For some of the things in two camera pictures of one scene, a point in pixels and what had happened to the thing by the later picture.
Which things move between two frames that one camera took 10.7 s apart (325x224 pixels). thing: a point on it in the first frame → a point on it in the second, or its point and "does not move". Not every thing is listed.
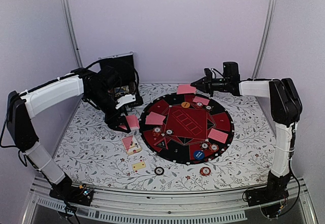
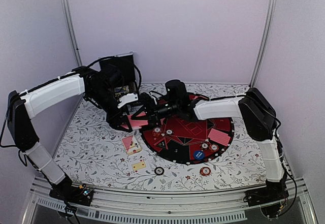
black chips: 204,146 does not move
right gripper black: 205,84 → 152,109
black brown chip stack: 159,171 does not move
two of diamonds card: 138,165 does not move
